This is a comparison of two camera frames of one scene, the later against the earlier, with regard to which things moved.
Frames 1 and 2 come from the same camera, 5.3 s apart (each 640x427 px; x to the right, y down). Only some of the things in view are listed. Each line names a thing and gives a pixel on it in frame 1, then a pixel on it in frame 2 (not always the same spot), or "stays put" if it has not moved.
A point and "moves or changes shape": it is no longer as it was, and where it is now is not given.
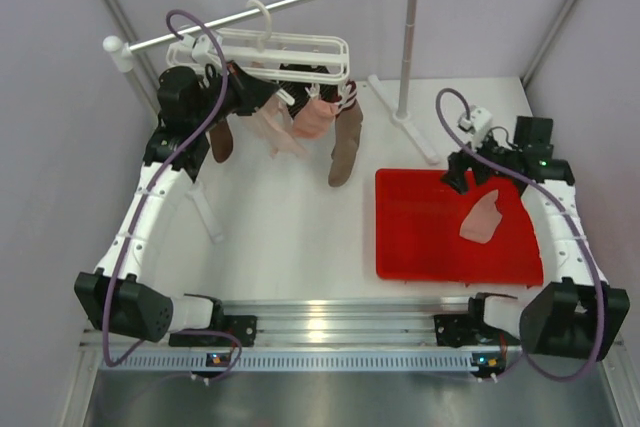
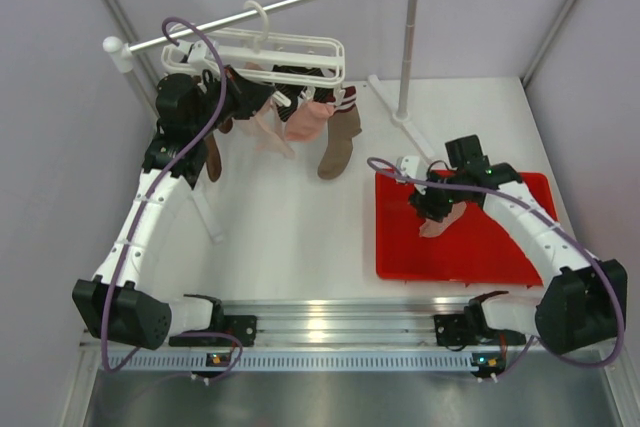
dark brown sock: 222,140 → 213,156
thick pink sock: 314,119 moves or changes shape
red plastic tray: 418,221 stays put
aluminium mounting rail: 313,336 stays put
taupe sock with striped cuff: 348,126 moves or changes shape
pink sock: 482,219 → 431,228
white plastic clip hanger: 305,59 stays put
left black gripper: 251,93 stays put
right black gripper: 459,163 → 427,206
